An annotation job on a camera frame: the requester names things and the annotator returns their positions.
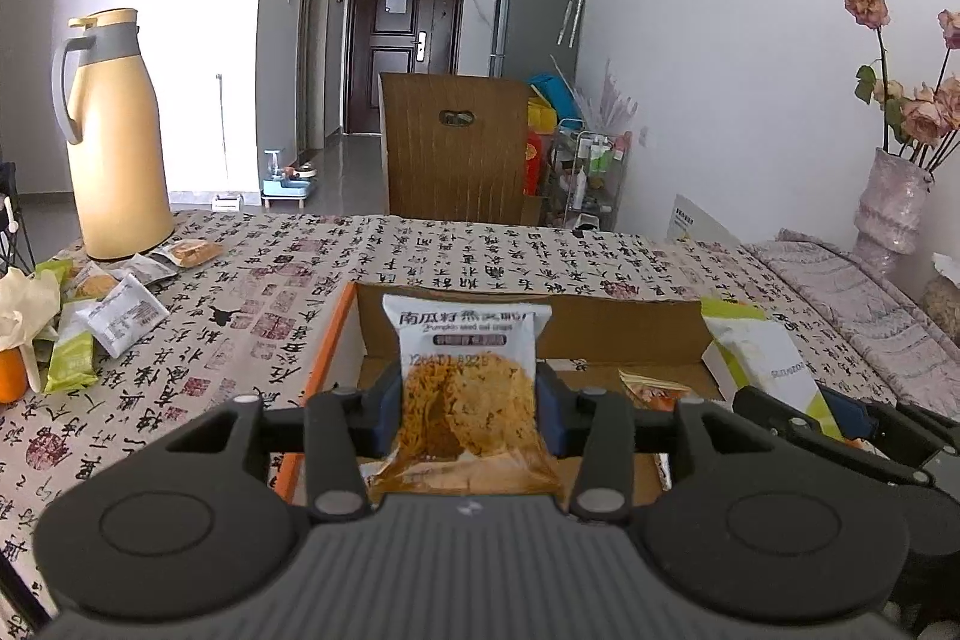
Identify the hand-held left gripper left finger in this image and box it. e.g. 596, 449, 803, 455
172, 370, 407, 523

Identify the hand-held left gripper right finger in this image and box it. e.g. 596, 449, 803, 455
534, 366, 759, 525

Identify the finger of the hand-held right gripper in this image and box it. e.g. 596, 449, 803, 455
821, 387, 960, 462
731, 384, 938, 489

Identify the green white snack packet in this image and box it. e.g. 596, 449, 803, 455
700, 296, 824, 422

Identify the white oat crisp packet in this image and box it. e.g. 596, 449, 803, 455
369, 292, 563, 504

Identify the red cardboard box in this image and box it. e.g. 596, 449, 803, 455
274, 281, 758, 515

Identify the grey folded quilt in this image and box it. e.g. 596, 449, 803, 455
748, 227, 960, 425

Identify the small orange snack packet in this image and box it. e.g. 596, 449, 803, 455
618, 368, 692, 414

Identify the clear snack jar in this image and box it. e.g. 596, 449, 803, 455
919, 253, 960, 342

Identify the white board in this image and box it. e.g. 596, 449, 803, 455
666, 193, 745, 248

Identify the pink ribbed vase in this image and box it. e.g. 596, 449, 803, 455
853, 146, 936, 268

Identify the red gift box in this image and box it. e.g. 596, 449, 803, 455
524, 130, 544, 196

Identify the pet feeder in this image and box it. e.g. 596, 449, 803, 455
260, 148, 317, 211

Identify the orange cake packet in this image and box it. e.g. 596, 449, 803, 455
169, 238, 226, 271

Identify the wooden chair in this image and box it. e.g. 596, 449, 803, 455
379, 71, 530, 226

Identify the white grey snack packet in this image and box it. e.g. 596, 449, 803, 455
75, 275, 171, 357

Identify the yellow bag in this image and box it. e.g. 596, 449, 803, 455
528, 96, 561, 136

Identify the white floor mop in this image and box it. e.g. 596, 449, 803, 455
211, 71, 246, 213

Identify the dried rose bouquet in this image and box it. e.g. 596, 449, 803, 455
840, 0, 960, 173

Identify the small green snack packet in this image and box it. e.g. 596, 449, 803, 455
33, 258, 74, 290
43, 323, 100, 395

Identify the dried lavender bunch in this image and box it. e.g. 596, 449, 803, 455
591, 58, 640, 136

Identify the blue bag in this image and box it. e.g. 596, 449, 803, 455
528, 73, 576, 110

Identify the small cookie packet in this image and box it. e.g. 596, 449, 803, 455
63, 263, 122, 305

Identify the dark brown door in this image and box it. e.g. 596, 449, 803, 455
348, 0, 471, 136

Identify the yellow thermos jug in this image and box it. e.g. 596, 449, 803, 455
50, 7, 178, 263

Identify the cream crumpled paper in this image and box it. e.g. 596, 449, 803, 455
0, 267, 62, 390

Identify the orange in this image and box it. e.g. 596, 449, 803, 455
0, 347, 29, 405

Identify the grey refrigerator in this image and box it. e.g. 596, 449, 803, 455
490, 0, 587, 86

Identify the wire storage rack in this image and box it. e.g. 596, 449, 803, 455
550, 118, 632, 234

